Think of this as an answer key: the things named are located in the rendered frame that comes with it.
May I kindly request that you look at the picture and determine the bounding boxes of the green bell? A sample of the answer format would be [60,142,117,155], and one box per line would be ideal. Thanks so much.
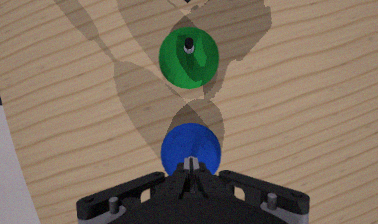
[159,27,219,90]

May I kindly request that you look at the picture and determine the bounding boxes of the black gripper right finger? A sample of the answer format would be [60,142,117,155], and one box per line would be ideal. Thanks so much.
[191,158,310,224]

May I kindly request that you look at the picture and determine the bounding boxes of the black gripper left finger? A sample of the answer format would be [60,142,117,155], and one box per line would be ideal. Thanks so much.
[76,158,192,224]

